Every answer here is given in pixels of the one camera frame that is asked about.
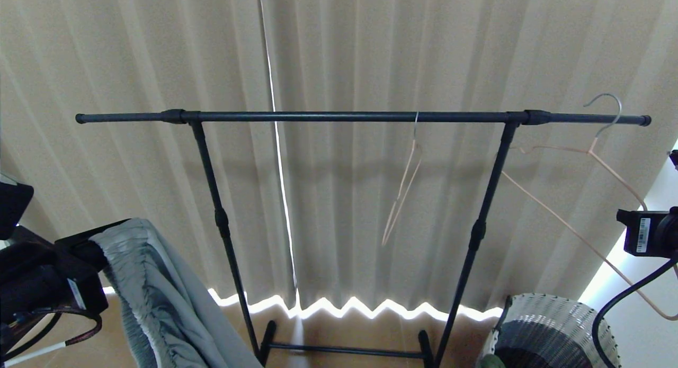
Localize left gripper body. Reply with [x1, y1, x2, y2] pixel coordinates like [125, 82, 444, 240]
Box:
[0, 219, 130, 327]

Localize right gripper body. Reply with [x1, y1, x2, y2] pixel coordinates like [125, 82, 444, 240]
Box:
[616, 205, 678, 258]

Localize pink clothes hanger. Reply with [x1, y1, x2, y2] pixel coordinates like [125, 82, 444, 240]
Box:
[381, 111, 424, 247]
[501, 93, 678, 321]

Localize pale grey shorts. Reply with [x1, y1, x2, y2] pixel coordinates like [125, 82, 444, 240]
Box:
[90, 217, 265, 368]

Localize white laundry basket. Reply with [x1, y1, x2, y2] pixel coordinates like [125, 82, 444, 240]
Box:
[477, 293, 621, 368]

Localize black clothes rack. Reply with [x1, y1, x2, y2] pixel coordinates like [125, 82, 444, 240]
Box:
[75, 109, 652, 368]

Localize beige curtain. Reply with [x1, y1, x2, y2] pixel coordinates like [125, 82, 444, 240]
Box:
[0, 0, 678, 318]

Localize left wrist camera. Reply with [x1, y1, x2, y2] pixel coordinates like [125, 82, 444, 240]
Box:
[0, 180, 34, 240]

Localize black cable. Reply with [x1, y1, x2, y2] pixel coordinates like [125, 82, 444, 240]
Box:
[592, 257, 678, 368]

